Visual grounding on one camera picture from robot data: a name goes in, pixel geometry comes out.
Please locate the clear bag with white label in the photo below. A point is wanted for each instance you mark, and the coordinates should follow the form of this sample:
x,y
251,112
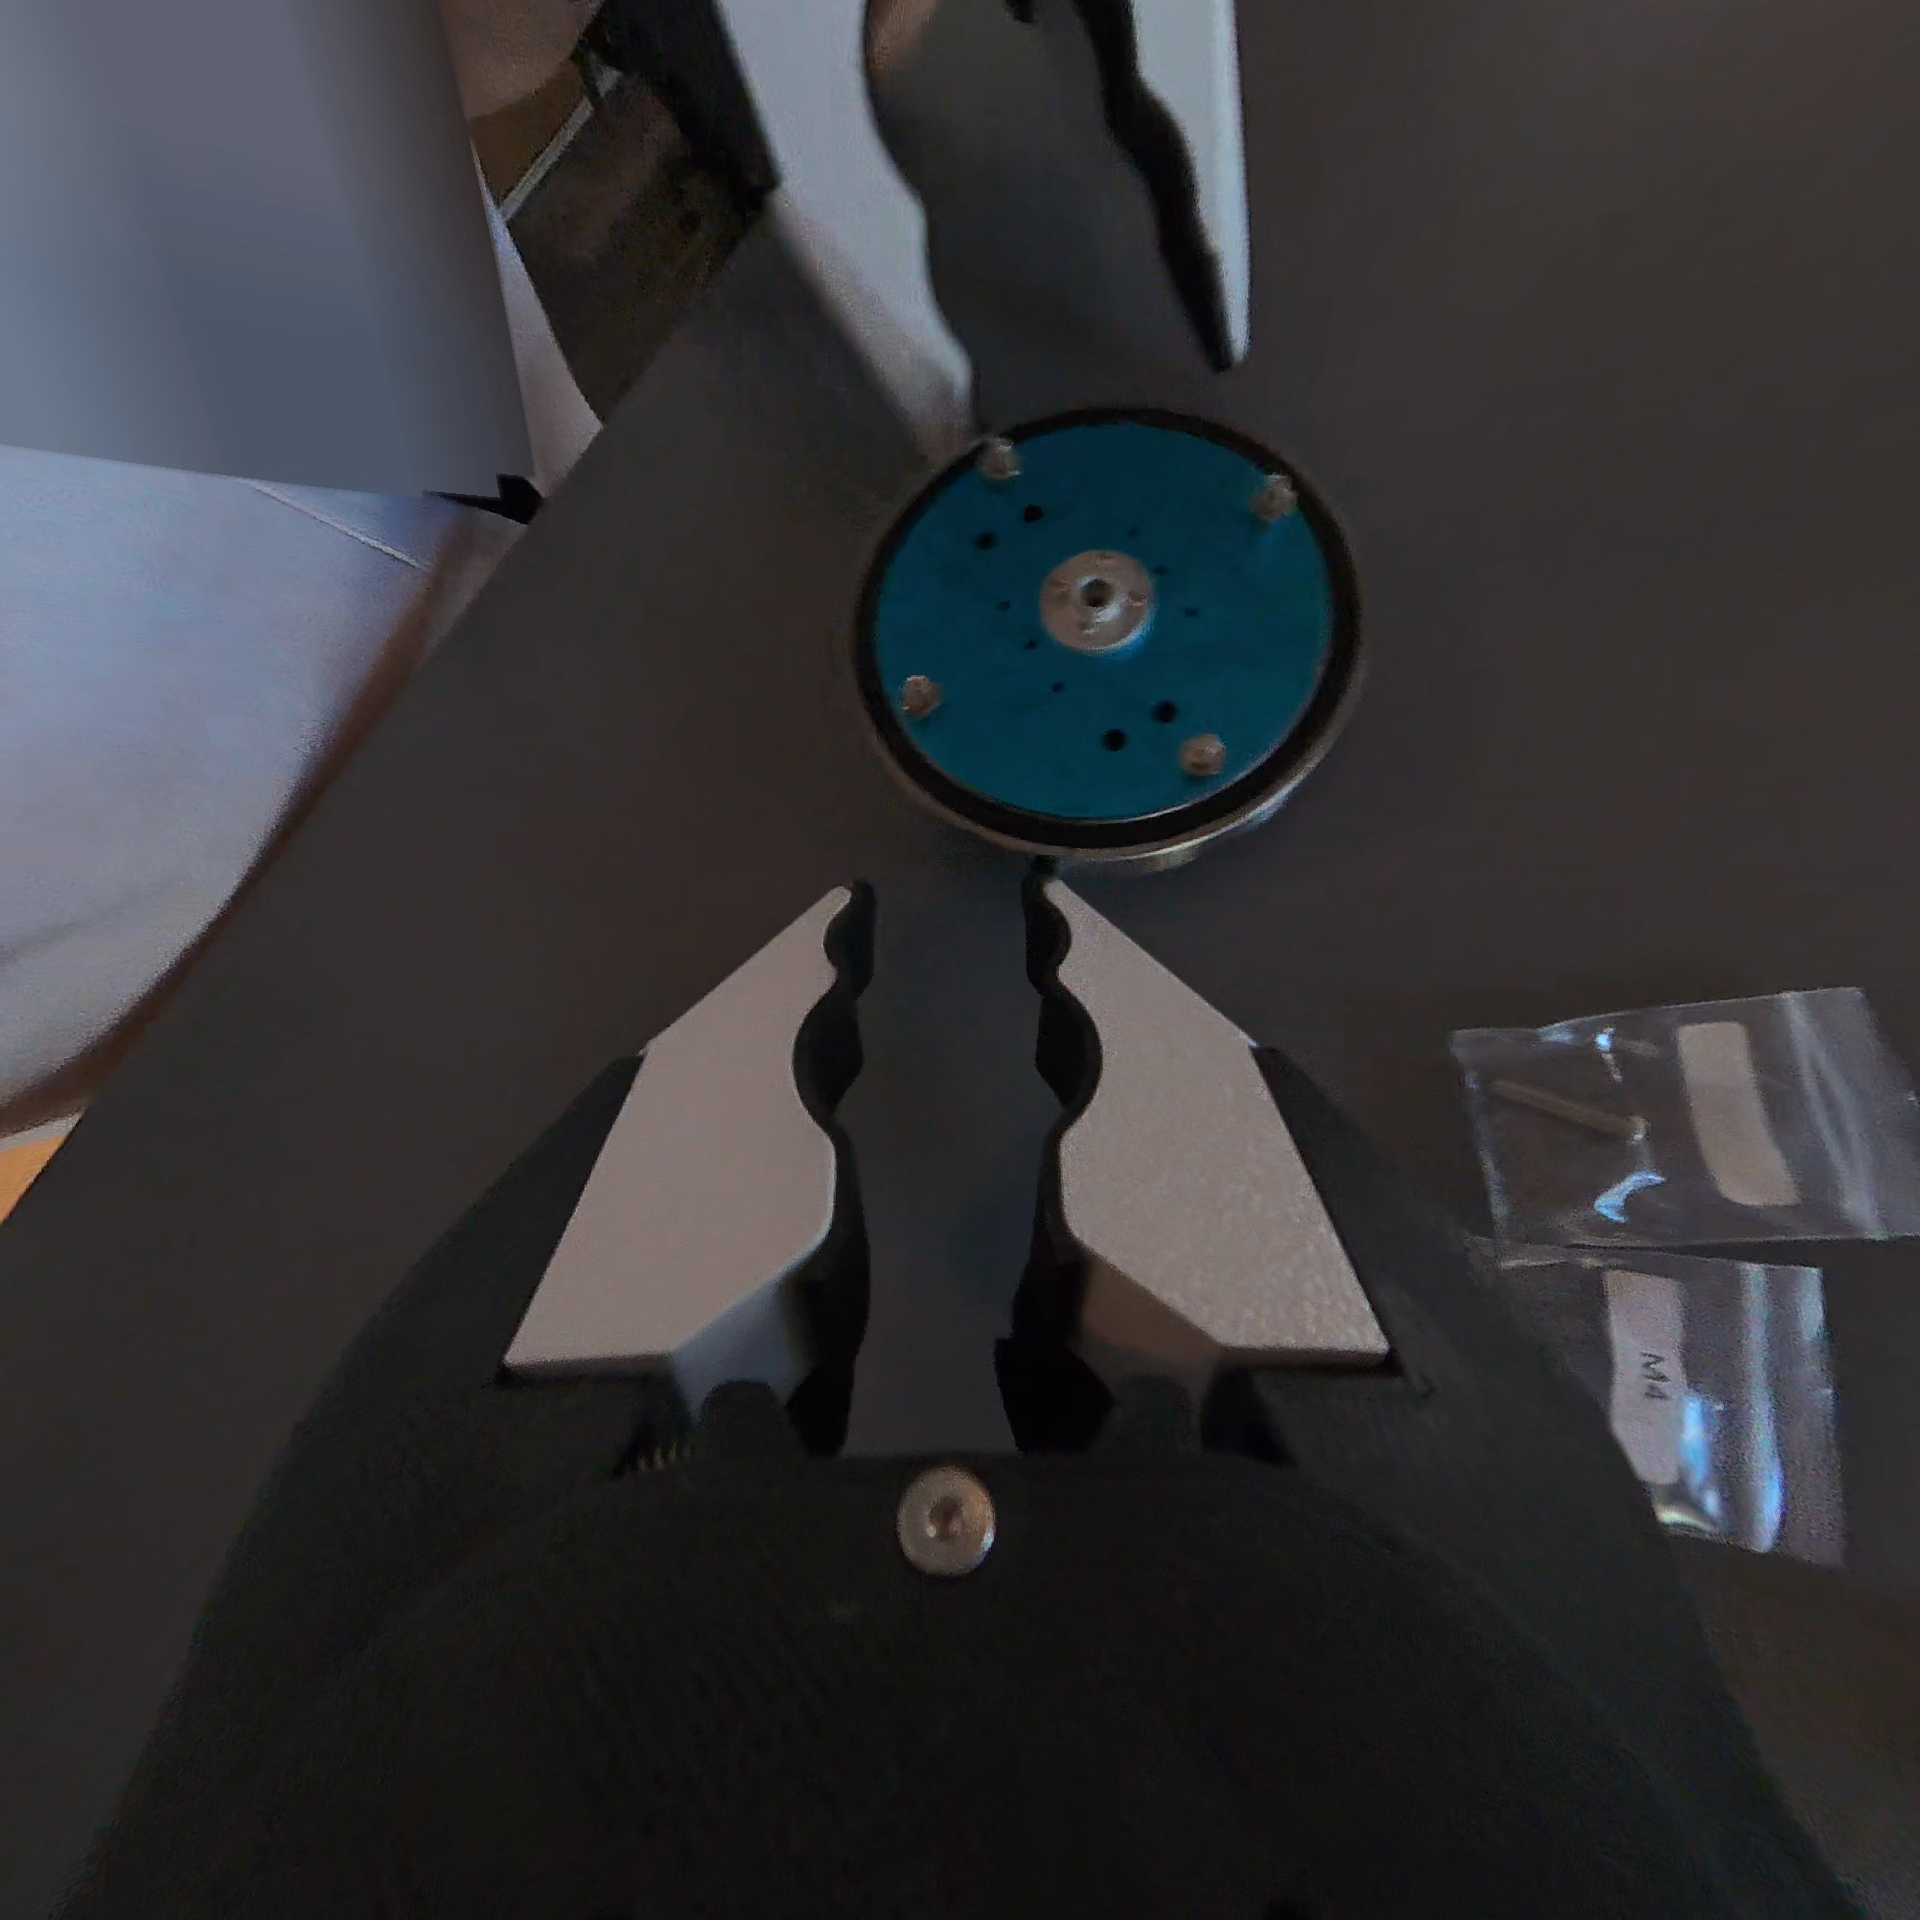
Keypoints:
x,y
1723,1395

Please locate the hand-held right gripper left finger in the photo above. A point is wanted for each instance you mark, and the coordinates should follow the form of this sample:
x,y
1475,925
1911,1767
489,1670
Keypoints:
x,y
705,1172

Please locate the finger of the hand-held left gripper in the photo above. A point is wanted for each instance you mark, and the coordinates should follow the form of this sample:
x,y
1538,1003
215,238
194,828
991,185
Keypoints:
x,y
819,136
1208,136

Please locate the person's white shirt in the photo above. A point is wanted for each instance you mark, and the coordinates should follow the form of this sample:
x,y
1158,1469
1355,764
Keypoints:
x,y
166,721

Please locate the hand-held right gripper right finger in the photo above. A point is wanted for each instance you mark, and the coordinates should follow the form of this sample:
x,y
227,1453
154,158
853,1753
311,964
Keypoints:
x,y
1201,1201

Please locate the clear bag with long screw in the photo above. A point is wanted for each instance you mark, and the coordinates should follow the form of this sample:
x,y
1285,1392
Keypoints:
x,y
1694,1126

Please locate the dark grey desk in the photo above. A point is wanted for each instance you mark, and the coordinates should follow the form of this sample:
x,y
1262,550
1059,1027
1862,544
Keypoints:
x,y
1576,452

